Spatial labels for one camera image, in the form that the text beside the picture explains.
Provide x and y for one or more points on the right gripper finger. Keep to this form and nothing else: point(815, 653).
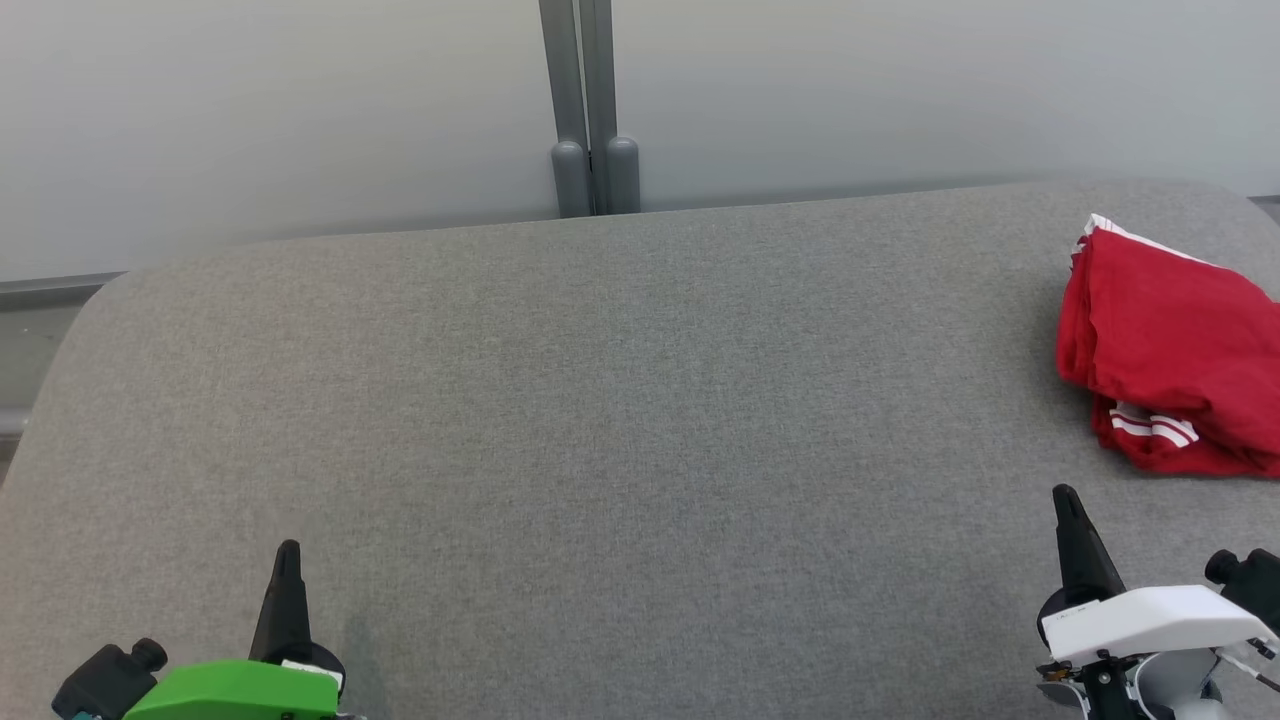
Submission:
point(1085, 560)

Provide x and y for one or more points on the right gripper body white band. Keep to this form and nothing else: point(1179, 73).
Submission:
point(1150, 620)

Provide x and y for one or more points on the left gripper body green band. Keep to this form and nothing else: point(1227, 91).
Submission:
point(230, 695)

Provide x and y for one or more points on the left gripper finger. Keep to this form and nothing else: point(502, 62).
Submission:
point(285, 610)

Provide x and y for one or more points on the red white lettered jersey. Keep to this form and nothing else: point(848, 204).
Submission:
point(1180, 460)

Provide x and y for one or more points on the red white shirt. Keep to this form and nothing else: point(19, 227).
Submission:
point(1170, 320)

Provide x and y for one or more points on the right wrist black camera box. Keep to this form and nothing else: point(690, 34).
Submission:
point(1250, 585)

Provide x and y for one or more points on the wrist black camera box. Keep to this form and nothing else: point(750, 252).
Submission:
point(1250, 585)
point(105, 680)

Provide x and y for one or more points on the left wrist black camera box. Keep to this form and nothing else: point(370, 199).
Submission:
point(105, 680)

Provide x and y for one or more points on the grey metal post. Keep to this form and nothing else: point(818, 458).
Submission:
point(615, 120)
point(568, 120)

